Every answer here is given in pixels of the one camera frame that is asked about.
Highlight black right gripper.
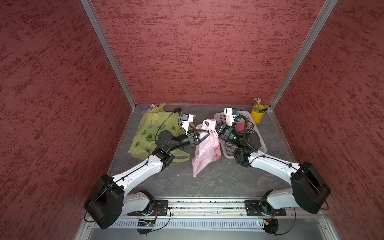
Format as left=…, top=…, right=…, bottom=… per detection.
left=205, top=120, right=244, bottom=149

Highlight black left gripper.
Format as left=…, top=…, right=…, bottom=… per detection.
left=167, top=127, right=211, bottom=152

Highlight pink plastic bag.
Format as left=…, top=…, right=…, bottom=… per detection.
left=192, top=119, right=221, bottom=178

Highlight green avocado plastic bag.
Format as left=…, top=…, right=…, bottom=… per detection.
left=129, top=103, right=185, bottom=161

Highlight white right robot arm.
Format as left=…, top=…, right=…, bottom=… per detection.
left=215, top=122, right=331, bottom=216

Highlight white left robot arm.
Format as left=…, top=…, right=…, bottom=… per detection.
left=84, top=130, right=210, bottom=230

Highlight white plastic basket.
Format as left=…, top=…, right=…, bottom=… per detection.
left=214, top=110, right=267, bottom=159

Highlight yellow pencil cup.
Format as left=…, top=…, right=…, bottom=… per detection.
left=251, top=105, right=268, bottom=124

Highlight colored pencils bundle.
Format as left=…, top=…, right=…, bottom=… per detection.
left=254, top=98, right=261, bottom=113

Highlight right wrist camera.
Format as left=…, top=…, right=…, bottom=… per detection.
left=224, top=108, right=238, bottom=126

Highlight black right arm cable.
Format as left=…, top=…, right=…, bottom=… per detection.
left=232, top=115, right=329, bottom=211

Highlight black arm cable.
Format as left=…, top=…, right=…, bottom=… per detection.
left=232, top=115, right=329, bottom=211
left=83, top=107, right=183, bottom=223

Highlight aluminium front rail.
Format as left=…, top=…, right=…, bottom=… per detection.
left=74, top=196, right=340, bottom=240

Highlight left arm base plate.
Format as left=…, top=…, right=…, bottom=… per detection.
left=127, top=200, right=169, bottom=218

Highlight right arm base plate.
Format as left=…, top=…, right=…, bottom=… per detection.
left=244, top=200, right=287, bottom=218

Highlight white slotted cable duct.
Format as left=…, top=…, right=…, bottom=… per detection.
left=110, top=218, right=265, bottom=232

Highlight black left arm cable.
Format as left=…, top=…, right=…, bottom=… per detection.
left=83, top=107, right=183, bottom=223

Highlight right aluminium corner post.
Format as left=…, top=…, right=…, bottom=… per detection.
left=269, top=0, right=338, bottom=110

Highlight aluminium corner post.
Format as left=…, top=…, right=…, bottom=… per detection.
left=269, top=0, right=338, bottom=110
left=81, top=0, right=137, bottom=110

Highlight left aluminium corner post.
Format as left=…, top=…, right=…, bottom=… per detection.
left=81, top=0, right=137, bottom=110

